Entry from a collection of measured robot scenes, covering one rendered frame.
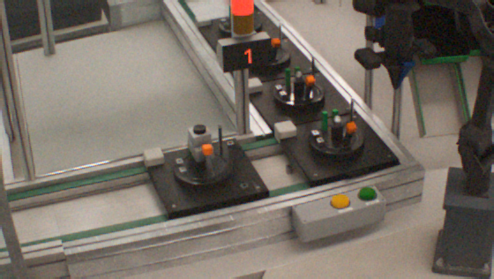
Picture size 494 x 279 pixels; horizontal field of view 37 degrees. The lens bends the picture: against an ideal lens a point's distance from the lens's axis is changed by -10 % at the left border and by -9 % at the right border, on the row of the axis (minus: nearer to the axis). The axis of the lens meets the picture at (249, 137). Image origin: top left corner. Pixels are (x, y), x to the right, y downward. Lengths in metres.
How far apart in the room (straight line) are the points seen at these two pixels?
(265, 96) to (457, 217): 0.75
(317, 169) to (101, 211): 0.52
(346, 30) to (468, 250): 1.31
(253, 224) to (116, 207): 0.34
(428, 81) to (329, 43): 0.76
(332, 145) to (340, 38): 0.89
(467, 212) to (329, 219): 0.33
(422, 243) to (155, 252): 0.63
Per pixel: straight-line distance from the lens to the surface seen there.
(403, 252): 1.84
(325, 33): 2.81
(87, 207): 1.92
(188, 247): 1.78
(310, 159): 1.93
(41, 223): 1.90
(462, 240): 1.73
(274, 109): 2.13
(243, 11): 1.84
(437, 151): 2.19
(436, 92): 2.05
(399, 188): 1.93
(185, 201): 1.81
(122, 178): 1.96
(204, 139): 1.82
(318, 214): 1.77
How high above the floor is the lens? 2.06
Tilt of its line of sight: 33 degrees down
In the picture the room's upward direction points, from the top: 2 degrees counter-clockwise
